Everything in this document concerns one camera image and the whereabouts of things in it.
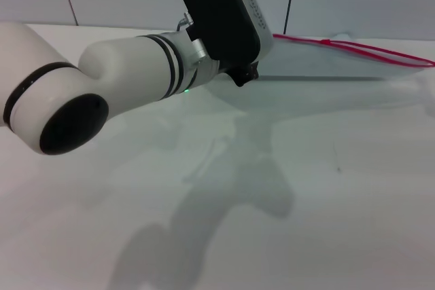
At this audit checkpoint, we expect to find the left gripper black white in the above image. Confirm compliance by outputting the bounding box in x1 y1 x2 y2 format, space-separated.
178 0 275 88

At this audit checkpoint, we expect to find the clear document bag red zipper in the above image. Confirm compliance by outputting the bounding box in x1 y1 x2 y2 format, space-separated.
253 33 435 82

